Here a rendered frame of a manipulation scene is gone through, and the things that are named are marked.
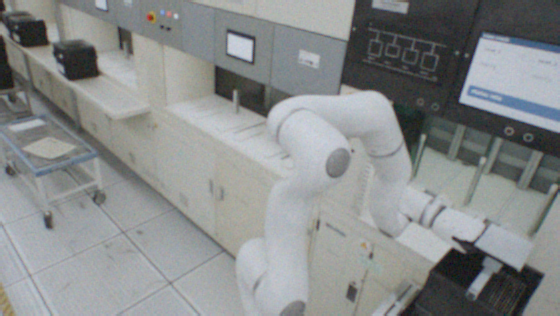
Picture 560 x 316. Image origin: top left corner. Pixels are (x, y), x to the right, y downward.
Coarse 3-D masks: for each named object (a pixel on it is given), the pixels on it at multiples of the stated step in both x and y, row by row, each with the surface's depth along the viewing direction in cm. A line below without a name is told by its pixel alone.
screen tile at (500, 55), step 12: (492, 48) 103; (504, 48) 101; (492, 60) 104; (504, 60) 102; (516, 60) 100; (528, 60) 98; (480, 72) 107; (492, 72) 105; (516, 72) 101; (492, 84) 106; (504, 84) 104; (516, 84) 102
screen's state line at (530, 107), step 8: (472, 88) 110; (480, 88) 109; (472, 96) 111; (480, 96) 109; (488, 96) 108; (496, 96) 106; (504, 96) 105; (504, 104) 105; (512, 104) 104; (520, 104) 103; (528, 104) 101; (536, 104) 100; (528, 112) 102; (536, 112) 101; (544, 112) 99; (552, 112) 98; (552, 120) 99
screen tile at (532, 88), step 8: (536, 56) 97; (544, 56) 96; (536, 64) 97; (544, 64) 96; (552, 64) 95; (536, 72) 98; (544, 72) 97; (552, 72) 95; (528, 80) 100; (528, 88) 100; (536, 88) 99; (544, 88) 98; (552, 88) 96; (536, 96) 99; (544, 96) 98; (552, 96) 97
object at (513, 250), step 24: (480, 240) 88; (504, 240) 89; (456, 264) 109; (480, 264) 103; (504, 264) 99; (432, 288) 93; (456, 288) 87; (480, 288) 85; (528, 288) 96; (432, 312) 95; (456, 312) 90; (480, 312) 85
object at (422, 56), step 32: (384, 32) 124; (416, 32) 117; (480, 32) 104; (384, 64) 128; (416, 64) 120; (448, 64) 113; (448, 128) 208; (544, 128) 100; (480, 160) 201; (512, 160) 188; (544, 160) 180
